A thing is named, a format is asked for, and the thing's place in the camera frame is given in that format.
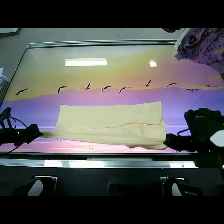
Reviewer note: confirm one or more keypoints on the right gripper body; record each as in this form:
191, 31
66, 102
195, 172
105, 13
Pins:
175, 141

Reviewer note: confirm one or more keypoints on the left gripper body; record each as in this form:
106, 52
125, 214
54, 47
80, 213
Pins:
30, 132

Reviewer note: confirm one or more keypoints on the cream pants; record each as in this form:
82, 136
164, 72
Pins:
110, 123

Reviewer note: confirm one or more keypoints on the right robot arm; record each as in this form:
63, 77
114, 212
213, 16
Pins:
203, 133

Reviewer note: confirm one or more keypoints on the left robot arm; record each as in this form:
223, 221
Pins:
10, 135

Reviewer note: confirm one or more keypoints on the purple patterned garment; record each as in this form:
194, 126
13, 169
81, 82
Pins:
205, 46

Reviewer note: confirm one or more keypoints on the silver frame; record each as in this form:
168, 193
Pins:
100, 164

